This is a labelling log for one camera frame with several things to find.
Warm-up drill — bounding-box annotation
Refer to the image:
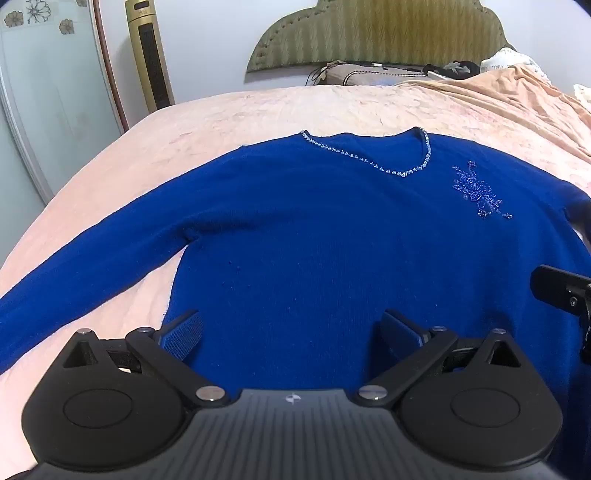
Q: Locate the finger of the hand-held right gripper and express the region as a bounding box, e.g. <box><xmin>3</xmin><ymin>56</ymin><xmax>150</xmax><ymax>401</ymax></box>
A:
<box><xmin>530</xmin><ymin>265</ymin><xmax>591</xmax><ymax>320</ymax></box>

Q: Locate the blue beaded sweater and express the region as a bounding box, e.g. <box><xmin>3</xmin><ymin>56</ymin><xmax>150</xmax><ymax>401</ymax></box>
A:
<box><xmin>0</xmin><ymin>126</ymin><xmax>591</xmax><ymax>462</ymax></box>

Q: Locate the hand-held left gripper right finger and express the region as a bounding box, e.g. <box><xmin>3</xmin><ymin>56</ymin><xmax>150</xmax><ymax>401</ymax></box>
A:
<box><xmin>358</xmin><ymin>309</ymin><xmax>522</xmax><ymax>409</ymax></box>

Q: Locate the black cloth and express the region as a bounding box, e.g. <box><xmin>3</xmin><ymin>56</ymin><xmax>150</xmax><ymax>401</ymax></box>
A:
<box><xmin>422</xmin><ymin>60</ymin><xmax>482</xmax><ymax>79</ymax></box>

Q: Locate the pink bed blanket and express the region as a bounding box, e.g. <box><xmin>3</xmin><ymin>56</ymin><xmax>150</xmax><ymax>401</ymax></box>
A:
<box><xmin>0</xmin><ymin>62</ymin><xmax>591</xmax><ymax>467</ymax></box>

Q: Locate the white cloth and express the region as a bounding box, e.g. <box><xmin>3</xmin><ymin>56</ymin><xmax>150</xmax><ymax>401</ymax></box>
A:
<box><xmin>480</xmin><ymin>46</ymin><xmax>541</xmax><ymax>75</ymax></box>

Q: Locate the frosted floral wardrobe door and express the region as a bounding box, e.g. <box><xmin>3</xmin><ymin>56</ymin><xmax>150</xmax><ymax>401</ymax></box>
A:
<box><xmin>0</xmin><ymin>0</ymin><xmax>130</xmax><ymax>204</ymax></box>

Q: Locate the gold tower heater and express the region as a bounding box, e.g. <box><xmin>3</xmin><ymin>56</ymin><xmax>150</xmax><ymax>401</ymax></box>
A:
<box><xmin>124</xmin><ymin>0</ymin><xmax>176</xmax><ymax>114</ymax></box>

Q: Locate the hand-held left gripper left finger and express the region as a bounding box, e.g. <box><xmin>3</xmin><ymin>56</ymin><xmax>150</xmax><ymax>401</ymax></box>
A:
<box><xmin>62</xmin><ymin>310</ymin><xmax>229</xmax><ymax>409</ymax></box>

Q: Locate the green padded headboard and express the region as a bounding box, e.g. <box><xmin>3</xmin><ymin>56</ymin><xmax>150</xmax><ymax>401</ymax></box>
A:
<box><xmin>245</xmin><ymin>0</ymin><xmax>518</xmax><ymax>75</ymax></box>

